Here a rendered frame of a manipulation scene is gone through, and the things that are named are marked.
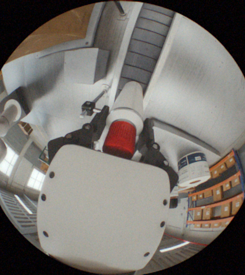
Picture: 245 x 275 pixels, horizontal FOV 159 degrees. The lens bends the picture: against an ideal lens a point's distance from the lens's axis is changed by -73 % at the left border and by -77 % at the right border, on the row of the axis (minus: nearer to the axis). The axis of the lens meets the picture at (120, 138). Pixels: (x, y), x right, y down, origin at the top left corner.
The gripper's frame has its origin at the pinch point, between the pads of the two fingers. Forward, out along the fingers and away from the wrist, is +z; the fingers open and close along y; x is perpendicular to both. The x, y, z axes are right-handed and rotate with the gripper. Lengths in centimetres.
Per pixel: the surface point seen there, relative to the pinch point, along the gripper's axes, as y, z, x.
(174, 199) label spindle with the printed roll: 58, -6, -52
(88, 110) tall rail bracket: -8.6, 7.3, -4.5
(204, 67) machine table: 19.9, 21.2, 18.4
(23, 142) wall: -508, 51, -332
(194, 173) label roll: 39.6, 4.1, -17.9
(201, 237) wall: 466, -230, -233
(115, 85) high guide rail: -3.6, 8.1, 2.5
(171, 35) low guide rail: 3.9, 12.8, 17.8
